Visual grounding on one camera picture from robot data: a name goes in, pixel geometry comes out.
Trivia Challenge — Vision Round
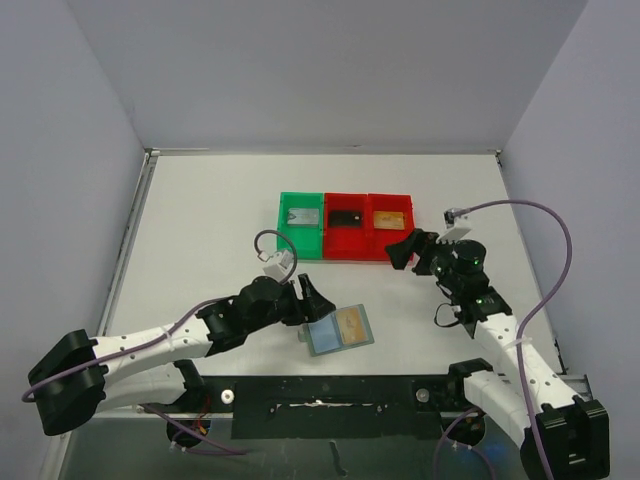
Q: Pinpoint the green plastic bin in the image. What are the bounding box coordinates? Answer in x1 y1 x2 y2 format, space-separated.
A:
277 192 324 260

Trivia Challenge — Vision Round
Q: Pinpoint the silver grey card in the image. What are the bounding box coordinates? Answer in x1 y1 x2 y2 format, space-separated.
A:
286 207 320 228

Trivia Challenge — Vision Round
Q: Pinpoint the middle red plastic bin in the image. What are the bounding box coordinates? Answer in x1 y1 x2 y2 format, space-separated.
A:
323 192 369 261

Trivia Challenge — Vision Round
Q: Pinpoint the right red plastic bin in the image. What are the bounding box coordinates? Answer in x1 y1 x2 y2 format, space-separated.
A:
367 193 415 261

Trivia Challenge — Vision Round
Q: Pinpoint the red plastic bin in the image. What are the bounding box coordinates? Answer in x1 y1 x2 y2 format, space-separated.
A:
367 193 415 261
323 192 369 261

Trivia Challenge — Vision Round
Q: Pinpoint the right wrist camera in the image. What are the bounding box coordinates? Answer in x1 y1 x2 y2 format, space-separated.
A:
439 208 471 244

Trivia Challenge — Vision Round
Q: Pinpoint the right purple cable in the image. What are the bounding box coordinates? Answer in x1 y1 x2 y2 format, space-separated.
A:
432 199 574 480

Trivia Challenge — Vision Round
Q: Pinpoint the black card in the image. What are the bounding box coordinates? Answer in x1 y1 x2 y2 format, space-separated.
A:
328 210 363 228

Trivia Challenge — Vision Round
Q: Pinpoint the aluminium frame rail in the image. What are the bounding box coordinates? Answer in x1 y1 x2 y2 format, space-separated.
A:
559 374 593 400

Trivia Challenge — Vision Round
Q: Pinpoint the green card holder wallet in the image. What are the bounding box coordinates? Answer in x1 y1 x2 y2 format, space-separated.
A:
298 304 375 357

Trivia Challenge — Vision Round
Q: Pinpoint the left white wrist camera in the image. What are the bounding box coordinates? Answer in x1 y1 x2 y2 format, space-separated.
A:
258 249 294 282

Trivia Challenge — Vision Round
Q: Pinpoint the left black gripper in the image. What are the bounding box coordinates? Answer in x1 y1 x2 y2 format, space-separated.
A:
246 274 334 333

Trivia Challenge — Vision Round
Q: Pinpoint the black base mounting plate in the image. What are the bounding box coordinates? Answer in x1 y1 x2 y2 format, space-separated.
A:
159 374 472 440

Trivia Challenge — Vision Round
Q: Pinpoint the purple cable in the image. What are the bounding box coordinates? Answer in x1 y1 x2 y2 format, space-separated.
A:
432 199 574 480
21 228 299 457

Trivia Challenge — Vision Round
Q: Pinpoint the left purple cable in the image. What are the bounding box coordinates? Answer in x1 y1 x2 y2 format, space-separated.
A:
21 228 299 457

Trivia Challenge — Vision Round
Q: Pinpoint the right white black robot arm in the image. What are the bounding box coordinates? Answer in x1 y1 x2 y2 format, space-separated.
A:
385 229 610 479

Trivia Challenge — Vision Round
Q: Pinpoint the left aluminium side rail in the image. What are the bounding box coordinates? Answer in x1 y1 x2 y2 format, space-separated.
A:
96 149 159 336

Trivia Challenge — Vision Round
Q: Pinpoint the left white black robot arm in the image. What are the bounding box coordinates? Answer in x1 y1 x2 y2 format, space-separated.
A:
21 274 336 436

